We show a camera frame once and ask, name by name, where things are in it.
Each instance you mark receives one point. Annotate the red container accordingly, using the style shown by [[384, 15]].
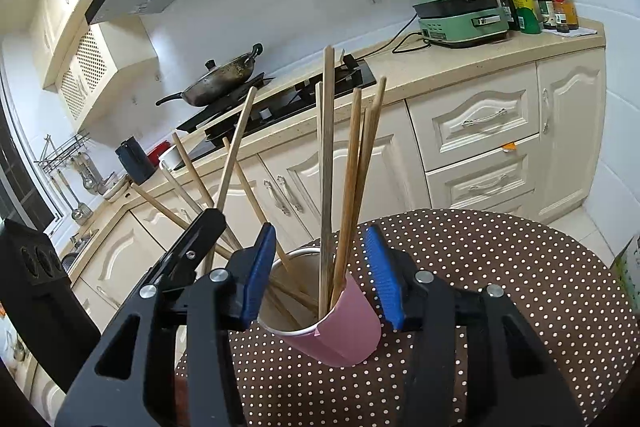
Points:
[[156, 152]]

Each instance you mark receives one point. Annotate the green white rice bag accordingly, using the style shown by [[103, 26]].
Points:
[[631, 267]]

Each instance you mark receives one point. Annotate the steel wok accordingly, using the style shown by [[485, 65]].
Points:
[[220, 79]]

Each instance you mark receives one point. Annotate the white mug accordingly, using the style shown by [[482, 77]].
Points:
[[170, 159]]

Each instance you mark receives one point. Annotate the bunch of wooden chopsticks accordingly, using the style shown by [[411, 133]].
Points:
[[348, 182]]

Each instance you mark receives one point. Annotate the dark framed window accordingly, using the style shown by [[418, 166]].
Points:
[[20, 187]]

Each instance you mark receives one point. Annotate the white paper sheet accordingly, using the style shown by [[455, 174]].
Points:
[[582, 32]]

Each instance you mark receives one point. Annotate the orange sticker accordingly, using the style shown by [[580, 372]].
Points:
[[509, 147]]

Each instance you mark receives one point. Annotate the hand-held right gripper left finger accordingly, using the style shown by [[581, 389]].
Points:
[[257, 277]]

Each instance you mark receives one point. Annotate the brown dotted tablecloth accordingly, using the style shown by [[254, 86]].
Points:
[[500, 282]]

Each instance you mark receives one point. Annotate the black glass gas stove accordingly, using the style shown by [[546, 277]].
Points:
[[300, 94]]

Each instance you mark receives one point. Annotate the pink paper cup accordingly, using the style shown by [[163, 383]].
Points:
[[345, 322]]

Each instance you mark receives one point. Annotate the small cream lattice wall cabinet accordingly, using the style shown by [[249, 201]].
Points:
[[95, 67]]

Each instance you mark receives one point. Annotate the dark kettle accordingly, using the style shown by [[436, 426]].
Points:
[[135, 162]]

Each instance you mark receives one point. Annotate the green electric grill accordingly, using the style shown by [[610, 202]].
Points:
[[460, 24]]

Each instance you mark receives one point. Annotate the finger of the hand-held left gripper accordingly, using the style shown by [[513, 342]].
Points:
[[200, 247]]

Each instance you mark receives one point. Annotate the small dark bottle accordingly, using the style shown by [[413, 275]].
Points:
[[562, 26]]

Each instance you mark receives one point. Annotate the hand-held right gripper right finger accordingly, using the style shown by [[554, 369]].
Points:
[[385, 277]]

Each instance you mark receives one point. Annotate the steel sink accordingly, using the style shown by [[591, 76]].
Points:
[[80, 252]]

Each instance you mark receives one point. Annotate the white bowl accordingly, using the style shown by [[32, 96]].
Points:
[[112, 189]]

